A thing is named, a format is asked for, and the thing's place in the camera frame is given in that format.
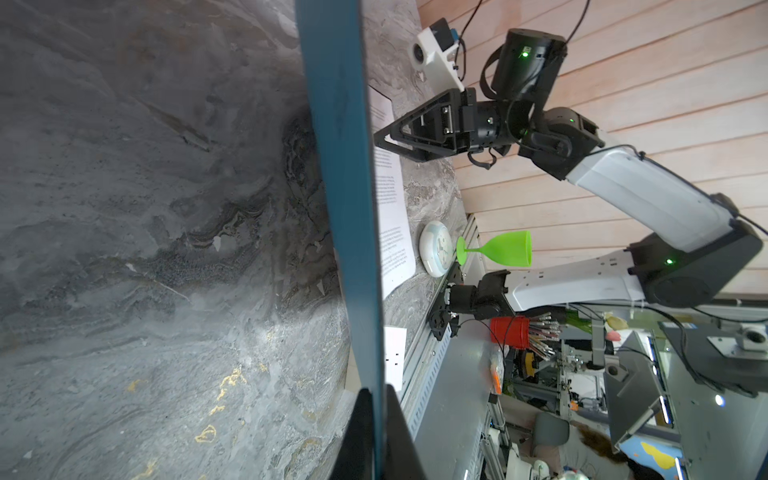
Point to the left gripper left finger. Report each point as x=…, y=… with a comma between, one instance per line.
x=355, y=459

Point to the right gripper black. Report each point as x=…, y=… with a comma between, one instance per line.
x=526, y=67

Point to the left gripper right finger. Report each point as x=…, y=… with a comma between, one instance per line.
x=401, y=458

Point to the printed paper sheet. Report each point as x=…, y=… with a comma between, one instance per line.
x=397, y=259

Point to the blue folder black inside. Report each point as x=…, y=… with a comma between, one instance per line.
x=331, y=41

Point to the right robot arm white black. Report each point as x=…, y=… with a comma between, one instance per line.
x=692, y=243

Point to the white oval alarm clock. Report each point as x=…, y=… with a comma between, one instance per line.
x=436, y=249

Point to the green plastic funnel cup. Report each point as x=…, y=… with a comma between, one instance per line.
x=511, y=249

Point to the red pen holder cup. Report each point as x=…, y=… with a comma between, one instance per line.
x=511, y=331

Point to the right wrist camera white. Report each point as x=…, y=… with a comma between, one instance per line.
x=433, y=55

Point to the aluminium mounting rail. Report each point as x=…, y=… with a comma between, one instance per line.
x=422, y=365

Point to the white wall socket plate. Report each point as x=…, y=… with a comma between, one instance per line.
x=395, y=339

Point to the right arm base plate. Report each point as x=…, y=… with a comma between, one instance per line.
x=441, y=319

